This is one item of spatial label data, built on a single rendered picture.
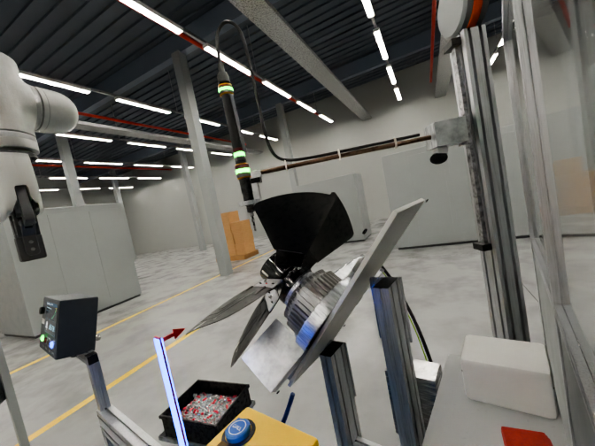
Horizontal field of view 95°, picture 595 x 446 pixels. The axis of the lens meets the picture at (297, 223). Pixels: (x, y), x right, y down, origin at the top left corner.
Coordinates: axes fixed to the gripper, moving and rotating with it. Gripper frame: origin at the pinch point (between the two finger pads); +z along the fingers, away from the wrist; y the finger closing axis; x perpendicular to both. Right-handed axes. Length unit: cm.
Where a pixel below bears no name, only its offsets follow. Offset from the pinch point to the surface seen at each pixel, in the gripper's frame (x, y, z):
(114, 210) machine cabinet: 240, -639, -67
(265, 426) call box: 17.3, 28.1, 36.0
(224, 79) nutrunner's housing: 49, 2, -39
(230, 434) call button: 12.9, 25.0, 34.9
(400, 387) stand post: 59, 34, 57
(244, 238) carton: 578, -616, 77
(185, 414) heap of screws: 27, -22, 59
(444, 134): 82, 52, -10
